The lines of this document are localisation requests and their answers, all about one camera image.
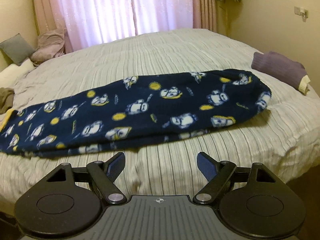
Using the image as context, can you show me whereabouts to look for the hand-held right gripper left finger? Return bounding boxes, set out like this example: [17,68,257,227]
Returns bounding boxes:
[46,152,126,204]

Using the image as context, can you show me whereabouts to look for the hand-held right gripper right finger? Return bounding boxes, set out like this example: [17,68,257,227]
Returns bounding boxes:
[195,151,275,204]

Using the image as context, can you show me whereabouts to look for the navy printed fleece pants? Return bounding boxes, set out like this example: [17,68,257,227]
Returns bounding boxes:
[0,69,272,159]

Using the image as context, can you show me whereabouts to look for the grey striped bedspread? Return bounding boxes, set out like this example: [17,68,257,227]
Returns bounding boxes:
[0,27,320,205]

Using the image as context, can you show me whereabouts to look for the purple folded garment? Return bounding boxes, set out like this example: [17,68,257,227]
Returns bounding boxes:
[251,51,311,95]

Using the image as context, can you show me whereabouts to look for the brown crumpled garment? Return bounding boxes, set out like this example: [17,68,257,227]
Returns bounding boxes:
[0,87,15,114]

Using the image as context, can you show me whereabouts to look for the cream headboard cushion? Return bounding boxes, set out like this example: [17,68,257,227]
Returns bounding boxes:
[0,60,35,90]

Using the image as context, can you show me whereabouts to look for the pink crumpled blanket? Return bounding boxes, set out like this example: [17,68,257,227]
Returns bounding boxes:
[31,27,66,67]

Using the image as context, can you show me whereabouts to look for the grey pillow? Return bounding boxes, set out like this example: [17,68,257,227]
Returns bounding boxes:
[0,33,35,65]

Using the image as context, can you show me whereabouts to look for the pink curtain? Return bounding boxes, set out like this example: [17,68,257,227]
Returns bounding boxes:
[32,0,218,53]

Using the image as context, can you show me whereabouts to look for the white wall outlet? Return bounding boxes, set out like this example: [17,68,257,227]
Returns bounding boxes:
[294,6,308,18]

